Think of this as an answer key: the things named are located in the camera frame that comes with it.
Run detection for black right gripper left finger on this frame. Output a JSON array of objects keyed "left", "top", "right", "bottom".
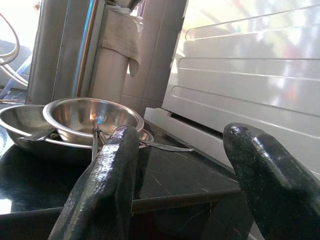
[{"left": 47, "top": 124, "right": 140, "bottom": 240}]

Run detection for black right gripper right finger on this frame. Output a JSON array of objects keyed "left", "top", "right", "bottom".
[{"left": 223, "top": 122, "right": 320, "bottom": 240}]

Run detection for small deep steel bowl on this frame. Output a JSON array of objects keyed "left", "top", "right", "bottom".
[{"left": 42, "top": 97, "right": 145, "bottom": 146}]

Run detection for steel table knife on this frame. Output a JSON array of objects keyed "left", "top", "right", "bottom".
[{"left": 139, "top": 141, "right": 195, "bottom": 153}]

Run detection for steel utensil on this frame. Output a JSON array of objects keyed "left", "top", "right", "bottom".
[{"left": 18, "top": 129, "right": 56, "bottom": 142}]

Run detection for large shallow steel bowl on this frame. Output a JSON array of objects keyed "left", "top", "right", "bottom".
[{"left": 0, "top": 104, "right": 155, "bottom": 161}]

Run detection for steel knife block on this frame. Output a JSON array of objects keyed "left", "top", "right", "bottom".
[{"left": 26, "top": 0, "right": 106, "bottom": 106}]

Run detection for white towel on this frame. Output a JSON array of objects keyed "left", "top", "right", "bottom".
[{"left": 99, "top": 4, "right": 143, "bottom": 78}]

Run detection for white looped hose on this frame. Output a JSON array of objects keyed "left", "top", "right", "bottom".
[{"left": 0, "top": 12, "right": 30, "bottom": 87}]

